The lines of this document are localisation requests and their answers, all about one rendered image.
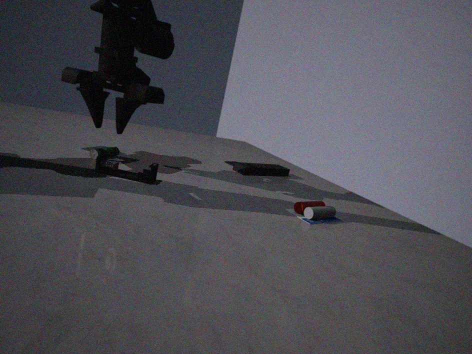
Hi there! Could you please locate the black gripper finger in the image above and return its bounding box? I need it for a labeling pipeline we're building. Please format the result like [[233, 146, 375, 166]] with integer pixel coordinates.
[[115, 97, 147, 135], [76, 87, 110, 128]]

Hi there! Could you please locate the green cylindrical battery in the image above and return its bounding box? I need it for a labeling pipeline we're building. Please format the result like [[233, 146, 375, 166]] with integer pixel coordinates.
[[89, 147, 119, 160]]

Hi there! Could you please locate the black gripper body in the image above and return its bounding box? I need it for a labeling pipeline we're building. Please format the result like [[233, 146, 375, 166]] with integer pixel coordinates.
[[61, 42, 165, 104]]

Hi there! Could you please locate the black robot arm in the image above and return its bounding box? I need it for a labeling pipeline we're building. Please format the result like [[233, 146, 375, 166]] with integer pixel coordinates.
[[90, 0, 175, 86]]

